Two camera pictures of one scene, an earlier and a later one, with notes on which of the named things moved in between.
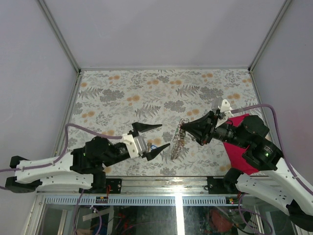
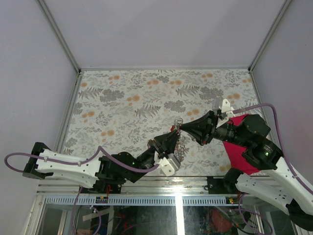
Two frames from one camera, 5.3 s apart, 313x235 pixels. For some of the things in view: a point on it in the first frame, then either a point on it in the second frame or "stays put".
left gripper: (154, 153) → (168, 143)
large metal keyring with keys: (179, 140) → (177, 123)
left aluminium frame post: (59, 37) stays put
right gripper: (203, 127) stays put
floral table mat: (110, 102) stays put
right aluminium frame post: (284, 6) stays put
